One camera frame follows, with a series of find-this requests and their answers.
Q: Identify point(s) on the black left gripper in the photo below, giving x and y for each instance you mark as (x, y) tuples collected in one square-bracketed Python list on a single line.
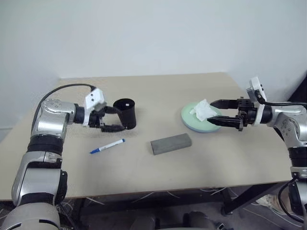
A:
[(96, 119)]

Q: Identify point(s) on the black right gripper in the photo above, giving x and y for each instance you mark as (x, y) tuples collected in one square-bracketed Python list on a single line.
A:
[(248, 112)]

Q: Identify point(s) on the white tissue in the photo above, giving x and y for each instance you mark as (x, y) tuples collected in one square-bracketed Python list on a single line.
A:
[(204, 110)]

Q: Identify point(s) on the grey felt glasses case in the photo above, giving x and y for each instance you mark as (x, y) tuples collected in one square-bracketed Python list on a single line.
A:
[(171, 143)]

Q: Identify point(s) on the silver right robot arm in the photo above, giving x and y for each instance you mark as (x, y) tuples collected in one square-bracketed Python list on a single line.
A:
[(287, 117)]

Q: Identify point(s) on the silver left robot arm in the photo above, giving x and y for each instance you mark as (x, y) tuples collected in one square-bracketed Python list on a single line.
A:
[(48, 119)]

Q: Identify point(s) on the black plastic cup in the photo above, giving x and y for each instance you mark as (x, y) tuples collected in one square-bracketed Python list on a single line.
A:
[(130, 117)]

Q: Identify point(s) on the blue capped white marker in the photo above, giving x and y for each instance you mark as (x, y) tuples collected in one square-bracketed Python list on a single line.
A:
[(108, 146)]

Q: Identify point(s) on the light blue plate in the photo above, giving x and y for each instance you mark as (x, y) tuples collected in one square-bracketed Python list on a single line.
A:
[(204, 131)]

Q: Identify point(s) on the mint green plate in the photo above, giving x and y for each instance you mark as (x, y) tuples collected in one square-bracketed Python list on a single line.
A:
[(192, 119)]

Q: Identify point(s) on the black angled table leg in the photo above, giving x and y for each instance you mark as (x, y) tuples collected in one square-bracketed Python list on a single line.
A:
[(247, 200)]

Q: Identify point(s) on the dark grey rounded shape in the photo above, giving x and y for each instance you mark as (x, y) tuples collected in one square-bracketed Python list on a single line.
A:
[(199, 220), (145, 222)]

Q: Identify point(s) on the small black connector box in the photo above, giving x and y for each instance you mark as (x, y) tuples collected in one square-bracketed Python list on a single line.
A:
[(220, 226)]

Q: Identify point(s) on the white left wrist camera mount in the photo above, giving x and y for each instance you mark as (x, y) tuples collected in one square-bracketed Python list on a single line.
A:
[(93, 98)]

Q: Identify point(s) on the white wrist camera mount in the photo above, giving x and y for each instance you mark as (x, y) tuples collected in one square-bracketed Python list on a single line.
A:
[(93, 98), (255, 85)]

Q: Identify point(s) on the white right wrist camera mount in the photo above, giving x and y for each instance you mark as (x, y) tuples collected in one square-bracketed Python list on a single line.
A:
[(255, 85)]

